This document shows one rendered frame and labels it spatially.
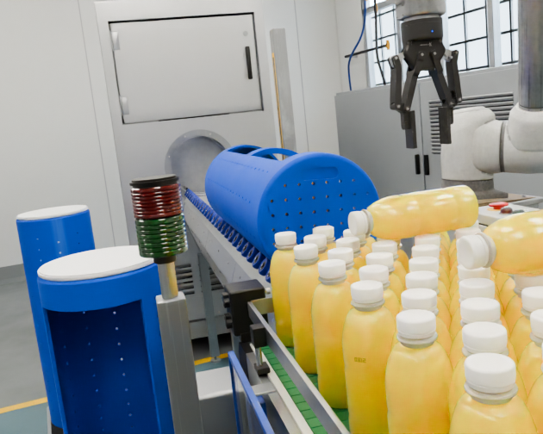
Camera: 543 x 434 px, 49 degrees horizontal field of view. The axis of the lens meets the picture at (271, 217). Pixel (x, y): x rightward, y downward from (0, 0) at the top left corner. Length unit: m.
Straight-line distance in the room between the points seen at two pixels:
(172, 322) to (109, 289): 0.52
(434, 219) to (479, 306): 0.35
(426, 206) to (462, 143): 0.92
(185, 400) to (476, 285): 0.40
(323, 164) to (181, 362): 0.62
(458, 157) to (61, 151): 4.92
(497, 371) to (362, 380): 0.27
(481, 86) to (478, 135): 1.38
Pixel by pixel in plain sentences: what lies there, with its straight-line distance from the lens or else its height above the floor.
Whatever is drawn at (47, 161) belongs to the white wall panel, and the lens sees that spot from 6.29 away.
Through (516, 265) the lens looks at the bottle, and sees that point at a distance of 0.73.
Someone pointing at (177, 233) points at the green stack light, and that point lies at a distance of 0.76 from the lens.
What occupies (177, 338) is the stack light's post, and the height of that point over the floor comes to 1.05.
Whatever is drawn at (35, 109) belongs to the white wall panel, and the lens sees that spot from 6.30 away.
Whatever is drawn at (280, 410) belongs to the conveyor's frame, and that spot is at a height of 0.90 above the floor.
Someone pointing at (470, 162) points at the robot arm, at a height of 1.13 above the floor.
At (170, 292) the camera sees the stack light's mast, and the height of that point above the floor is 1.11.
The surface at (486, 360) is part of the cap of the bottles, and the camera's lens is 0.53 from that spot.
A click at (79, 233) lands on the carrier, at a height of 0.94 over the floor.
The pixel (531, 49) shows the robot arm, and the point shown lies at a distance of 1.76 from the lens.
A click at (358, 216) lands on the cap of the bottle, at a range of 0.94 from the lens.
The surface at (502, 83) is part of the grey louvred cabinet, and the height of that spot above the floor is 1.36.
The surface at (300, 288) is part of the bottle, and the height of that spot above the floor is 1.05.
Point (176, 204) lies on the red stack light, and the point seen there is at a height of 1.22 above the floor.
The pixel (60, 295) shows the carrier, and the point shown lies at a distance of 1.34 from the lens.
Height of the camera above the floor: 1.32
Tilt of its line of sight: 9 degrees down
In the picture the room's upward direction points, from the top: 6 degrees counter-clockwise
